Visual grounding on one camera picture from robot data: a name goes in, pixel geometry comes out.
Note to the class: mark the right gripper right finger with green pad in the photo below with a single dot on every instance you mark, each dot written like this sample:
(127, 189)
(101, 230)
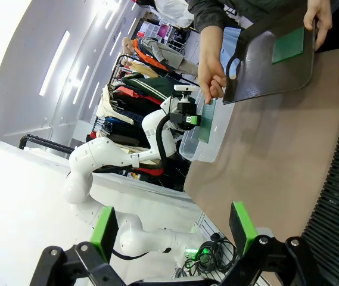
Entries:
(242, 229)

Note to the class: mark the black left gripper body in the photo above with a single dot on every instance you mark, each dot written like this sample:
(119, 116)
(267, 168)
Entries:
(178, 117)

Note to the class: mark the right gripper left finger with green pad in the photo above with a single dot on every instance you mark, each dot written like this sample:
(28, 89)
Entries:
(105, 232)

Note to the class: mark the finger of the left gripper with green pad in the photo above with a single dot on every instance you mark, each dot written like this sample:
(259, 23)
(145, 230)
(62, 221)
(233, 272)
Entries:
(194, 120)

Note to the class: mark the green PCB board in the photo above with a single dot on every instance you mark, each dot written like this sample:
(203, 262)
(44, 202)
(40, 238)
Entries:
(208, 122)
(288, 44)

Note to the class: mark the black serving tray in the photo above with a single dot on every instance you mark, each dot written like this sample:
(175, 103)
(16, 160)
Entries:
(264, 74)

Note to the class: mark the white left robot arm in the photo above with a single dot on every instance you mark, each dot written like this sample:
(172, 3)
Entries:
(97, 155)

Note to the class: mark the person's right forearm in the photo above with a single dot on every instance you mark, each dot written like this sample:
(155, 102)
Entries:
(212, 41)

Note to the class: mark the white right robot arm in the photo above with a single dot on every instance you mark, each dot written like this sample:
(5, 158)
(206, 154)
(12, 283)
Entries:
(151, 239)

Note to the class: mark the person's right hand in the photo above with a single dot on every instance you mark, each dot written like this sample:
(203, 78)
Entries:
(209, 77)

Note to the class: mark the person's left hand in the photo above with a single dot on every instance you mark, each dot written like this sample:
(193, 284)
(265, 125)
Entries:
(322, 15)

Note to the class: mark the clear plastic storage box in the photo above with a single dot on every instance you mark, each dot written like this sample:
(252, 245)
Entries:
(205, 149)

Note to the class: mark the clothes rack with garments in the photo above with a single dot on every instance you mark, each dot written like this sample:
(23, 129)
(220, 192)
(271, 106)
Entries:
(127, 113)

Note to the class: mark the mannequin with orange garment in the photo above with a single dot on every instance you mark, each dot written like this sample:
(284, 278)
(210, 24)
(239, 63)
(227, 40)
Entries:
(151, 50)

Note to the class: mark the person's grey jacket torso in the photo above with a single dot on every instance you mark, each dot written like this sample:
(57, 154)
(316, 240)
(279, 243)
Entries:
(217, 12)

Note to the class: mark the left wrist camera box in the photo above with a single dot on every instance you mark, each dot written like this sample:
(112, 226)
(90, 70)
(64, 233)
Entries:
(184, 88)

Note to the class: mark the black metal pipe frame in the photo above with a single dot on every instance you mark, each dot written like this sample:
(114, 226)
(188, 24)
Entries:
(47, 143)

